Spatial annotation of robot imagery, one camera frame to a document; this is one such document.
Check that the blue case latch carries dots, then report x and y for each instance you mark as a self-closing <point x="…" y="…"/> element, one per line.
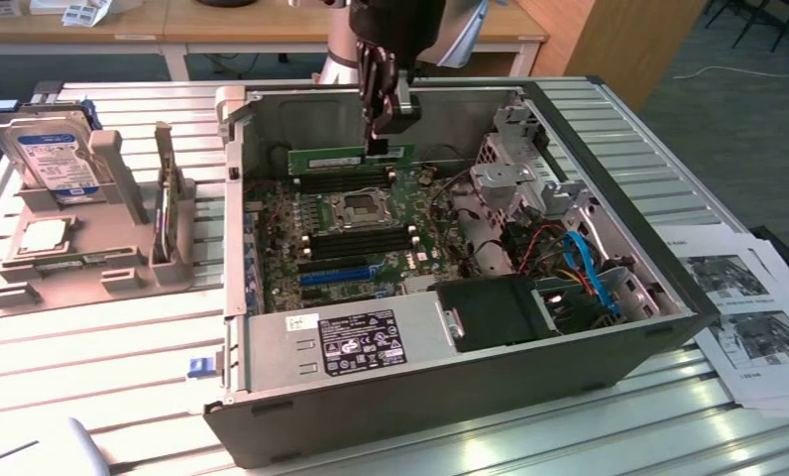
<point x="198" y="368"/>

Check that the grey power supply unit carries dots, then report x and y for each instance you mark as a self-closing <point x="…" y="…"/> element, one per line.
<point x="289" y="357"/>

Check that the black RAM slot bank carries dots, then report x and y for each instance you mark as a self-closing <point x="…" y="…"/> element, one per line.
<point x="343" y="181"/>
<point x="363" y="243"/>

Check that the open grey PC case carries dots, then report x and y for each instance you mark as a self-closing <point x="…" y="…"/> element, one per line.
<point x="475" y="396"/>

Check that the CPU chip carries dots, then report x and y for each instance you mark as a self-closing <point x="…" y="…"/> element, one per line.
<point x="48" y="237"/>

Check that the CPU socket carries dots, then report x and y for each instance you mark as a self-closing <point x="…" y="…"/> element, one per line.
<point x="357" y="209"/>

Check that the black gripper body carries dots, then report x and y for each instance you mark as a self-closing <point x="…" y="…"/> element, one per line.
<point x="395" y="22"/>

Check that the upright RAM stick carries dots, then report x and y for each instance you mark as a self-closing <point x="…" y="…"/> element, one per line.
<point x="165" y="223"/>

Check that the black expansion slot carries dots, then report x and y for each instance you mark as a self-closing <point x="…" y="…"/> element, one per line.
<point x="332" y="265"/>

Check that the printed paper sheets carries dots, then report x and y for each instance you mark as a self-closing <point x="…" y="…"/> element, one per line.
<point x="759" y="307"/>

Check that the grey parts rack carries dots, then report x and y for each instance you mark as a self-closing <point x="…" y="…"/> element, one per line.
<point x="113" y="258"/>

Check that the hard disk with blue label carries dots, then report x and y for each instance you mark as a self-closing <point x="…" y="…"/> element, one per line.
<point x="54" y="158"/>

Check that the green motherboard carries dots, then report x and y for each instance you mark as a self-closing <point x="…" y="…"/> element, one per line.
<point x="395" y="277"/>

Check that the black chairs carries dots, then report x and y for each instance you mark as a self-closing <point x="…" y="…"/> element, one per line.
<point x="765" y="20"/>

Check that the white curved object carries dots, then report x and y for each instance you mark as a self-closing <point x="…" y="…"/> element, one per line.
<point x="90" y="446"/>

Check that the silver metal disk bay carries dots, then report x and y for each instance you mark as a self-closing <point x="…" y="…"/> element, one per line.
<point x="508" y="178"/>

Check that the wooden cabinet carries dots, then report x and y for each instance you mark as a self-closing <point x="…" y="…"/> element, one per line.
<point x="607" y="44"/>

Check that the blue expansion slot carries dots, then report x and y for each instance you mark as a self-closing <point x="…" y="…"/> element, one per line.
<point x="336" y="277"/>

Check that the green RAM stick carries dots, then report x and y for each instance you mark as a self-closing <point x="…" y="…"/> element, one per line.
<point x="329" y="159"/>

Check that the hard disk in blue caddy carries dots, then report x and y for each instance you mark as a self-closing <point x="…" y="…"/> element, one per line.
<point x="84" y="111"/>

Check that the black fan shroud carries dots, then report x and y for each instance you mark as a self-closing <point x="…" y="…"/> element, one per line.
<point x="488" y="312"/>

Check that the wooden desk with white frame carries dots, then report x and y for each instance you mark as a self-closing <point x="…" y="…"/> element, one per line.
<point x="236" y="25"/>

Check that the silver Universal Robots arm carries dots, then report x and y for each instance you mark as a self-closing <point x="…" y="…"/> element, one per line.
<point x="341" y="54"/>

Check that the white papers on desk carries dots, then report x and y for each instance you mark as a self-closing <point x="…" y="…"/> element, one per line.
<point x="81" y="12"/>

